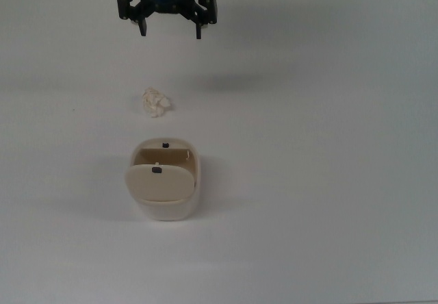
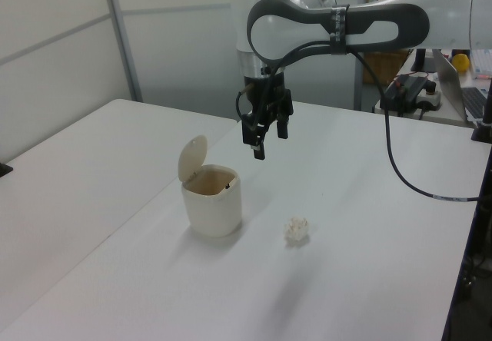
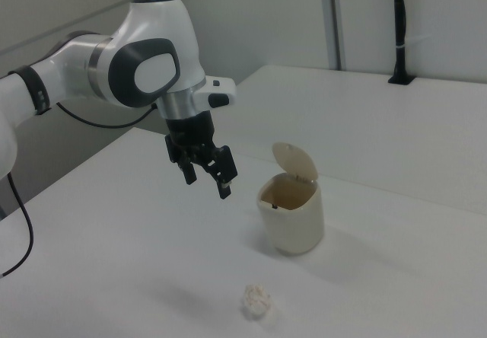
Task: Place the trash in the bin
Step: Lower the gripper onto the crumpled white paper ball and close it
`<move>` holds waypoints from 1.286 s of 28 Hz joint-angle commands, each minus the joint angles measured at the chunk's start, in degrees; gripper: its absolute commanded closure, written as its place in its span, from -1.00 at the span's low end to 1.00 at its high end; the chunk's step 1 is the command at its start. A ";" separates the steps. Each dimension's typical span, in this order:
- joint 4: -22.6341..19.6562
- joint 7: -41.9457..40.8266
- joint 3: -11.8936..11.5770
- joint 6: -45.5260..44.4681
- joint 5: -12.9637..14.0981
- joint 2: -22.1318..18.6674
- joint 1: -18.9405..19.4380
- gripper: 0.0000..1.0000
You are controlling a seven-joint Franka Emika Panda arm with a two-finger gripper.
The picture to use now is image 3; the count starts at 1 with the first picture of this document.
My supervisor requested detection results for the white paper trash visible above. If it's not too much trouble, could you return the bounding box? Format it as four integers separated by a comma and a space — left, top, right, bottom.
240, 282, 275, 318

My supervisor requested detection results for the black cable strap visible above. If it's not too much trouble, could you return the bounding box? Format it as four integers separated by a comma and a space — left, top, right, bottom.
8, 65, 53, 116

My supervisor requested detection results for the small white lidded bin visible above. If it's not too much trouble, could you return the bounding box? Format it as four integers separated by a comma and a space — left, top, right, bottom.
255, 141, 325, 257

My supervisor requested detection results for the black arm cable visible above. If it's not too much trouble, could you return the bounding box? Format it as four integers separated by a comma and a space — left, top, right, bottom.
0, 100, 159, 278

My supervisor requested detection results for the black pole with base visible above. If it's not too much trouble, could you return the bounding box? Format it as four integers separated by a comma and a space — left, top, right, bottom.
387, 0, 417, 86

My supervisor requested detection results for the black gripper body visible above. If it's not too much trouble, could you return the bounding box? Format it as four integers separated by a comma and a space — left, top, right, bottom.
164, 110, 217, 164

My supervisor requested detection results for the grey partition post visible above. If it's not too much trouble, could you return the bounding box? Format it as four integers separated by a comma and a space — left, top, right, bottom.
326, 0, 348, 71

